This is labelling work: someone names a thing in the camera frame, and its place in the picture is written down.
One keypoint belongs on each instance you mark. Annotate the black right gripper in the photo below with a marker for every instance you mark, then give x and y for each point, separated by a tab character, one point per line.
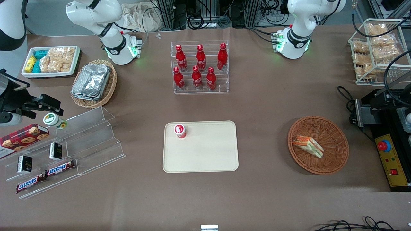
16	98

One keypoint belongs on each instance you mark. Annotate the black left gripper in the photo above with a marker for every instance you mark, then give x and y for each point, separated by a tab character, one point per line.
382	100

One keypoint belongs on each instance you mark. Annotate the triangle sandwich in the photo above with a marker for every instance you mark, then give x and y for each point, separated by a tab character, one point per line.
308	146

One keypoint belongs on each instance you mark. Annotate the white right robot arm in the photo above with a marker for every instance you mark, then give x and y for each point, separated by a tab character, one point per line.
112	41

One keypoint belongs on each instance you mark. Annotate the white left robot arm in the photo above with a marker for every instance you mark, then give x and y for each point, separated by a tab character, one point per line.
298	35

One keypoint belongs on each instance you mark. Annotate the light oval wicker basket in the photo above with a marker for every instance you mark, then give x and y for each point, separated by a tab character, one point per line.
110	86

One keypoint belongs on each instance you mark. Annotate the brown wicker basket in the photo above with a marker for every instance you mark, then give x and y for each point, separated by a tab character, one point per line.
330	154

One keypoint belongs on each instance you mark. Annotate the beige plastic tray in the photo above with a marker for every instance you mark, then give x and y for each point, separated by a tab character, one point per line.
205	150

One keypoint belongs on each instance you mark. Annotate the green lidded cup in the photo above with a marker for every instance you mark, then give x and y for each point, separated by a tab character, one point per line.
53	120

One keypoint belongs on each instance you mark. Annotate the black equipment box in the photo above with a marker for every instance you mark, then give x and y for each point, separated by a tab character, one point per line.
374	117

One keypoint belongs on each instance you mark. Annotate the bagged fried snack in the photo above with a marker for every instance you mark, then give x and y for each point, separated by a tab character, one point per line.
364	71
376	29
360	47
383	41
362	59
385	54

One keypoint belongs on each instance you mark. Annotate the teal snack pack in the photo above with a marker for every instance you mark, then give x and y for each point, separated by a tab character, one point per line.
37	66
41	54

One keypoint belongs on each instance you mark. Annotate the red tartan cookie box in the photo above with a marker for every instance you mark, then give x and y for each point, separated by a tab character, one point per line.
22	139

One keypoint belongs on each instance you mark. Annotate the rice cracker pack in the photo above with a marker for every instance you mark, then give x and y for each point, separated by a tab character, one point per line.
69	53
62	66
55	52
46	63

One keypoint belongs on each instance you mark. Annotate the small black box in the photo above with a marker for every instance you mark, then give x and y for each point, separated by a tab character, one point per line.
24	164
56	151

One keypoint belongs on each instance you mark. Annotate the yellow snack pack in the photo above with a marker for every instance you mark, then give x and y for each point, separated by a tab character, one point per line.
30	64

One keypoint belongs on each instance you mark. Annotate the stack of foil trays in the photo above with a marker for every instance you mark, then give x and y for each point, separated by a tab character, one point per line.
91	81

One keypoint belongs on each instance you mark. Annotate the white rectangular bin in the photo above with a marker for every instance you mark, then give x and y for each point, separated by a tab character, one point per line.
75	64

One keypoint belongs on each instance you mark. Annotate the clear acrylic stepped shelf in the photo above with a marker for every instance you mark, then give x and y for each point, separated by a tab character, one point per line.
93	141

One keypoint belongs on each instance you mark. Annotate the yellow emergency stop box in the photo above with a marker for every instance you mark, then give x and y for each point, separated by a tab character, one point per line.
393	160

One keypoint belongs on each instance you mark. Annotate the snickers bar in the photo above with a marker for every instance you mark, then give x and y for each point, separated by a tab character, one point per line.
60	168
30	183

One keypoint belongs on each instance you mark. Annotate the cream cloth bag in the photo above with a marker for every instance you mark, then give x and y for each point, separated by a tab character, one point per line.
138	17

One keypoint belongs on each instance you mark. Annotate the red cola bottle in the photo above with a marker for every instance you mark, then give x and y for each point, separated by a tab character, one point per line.
211	79
196	78
178	79
181	59
201	59
222	57

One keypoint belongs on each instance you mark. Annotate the red lidded cup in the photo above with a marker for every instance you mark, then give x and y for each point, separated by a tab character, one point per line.
180	131

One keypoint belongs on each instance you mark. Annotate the clear acrylic bottle rack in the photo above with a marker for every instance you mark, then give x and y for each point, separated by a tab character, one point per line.
221	81

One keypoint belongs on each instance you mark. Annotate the small white bracket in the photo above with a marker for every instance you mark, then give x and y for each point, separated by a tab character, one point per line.
209	227

